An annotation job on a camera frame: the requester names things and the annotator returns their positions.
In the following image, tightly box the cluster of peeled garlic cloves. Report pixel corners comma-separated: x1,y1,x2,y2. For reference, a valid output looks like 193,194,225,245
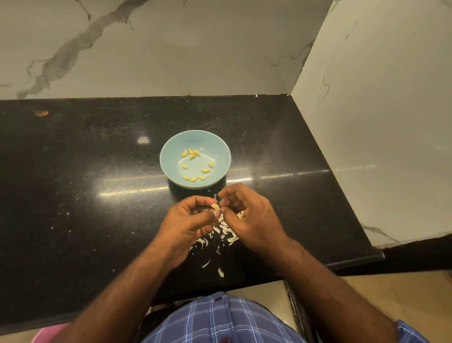
179,148,216,183

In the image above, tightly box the pink plastic bucket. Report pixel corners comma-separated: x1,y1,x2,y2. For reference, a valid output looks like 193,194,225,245
31,324,70,343

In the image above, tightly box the person's left hand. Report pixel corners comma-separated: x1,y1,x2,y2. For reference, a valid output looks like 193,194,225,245
152,195,221,270

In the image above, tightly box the pile of garlic skins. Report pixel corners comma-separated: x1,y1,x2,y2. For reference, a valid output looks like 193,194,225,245
189,211,245,270

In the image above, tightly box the black cabinet trim strip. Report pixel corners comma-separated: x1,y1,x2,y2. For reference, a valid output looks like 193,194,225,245
284,279,317,343

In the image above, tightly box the person's right forearm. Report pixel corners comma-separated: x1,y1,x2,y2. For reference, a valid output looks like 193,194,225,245
268,242,400,343

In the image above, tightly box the light blue bowl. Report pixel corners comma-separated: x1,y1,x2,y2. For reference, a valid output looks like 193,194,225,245
160,130,233,190

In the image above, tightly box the person's right hand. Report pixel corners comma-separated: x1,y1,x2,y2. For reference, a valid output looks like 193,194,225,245
218,183,291,261

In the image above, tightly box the blue plaid shirt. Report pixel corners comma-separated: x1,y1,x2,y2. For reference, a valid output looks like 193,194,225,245
143,291,430,343

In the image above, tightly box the person's left forearm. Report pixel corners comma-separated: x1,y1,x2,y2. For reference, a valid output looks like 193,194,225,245
51,249,179,343

